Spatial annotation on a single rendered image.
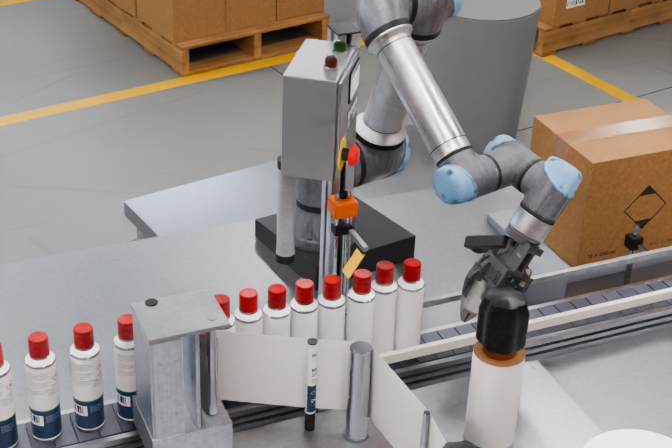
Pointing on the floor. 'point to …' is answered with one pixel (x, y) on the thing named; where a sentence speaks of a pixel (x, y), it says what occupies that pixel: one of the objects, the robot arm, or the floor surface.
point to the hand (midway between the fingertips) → (464, 313)
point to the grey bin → (486, 58)
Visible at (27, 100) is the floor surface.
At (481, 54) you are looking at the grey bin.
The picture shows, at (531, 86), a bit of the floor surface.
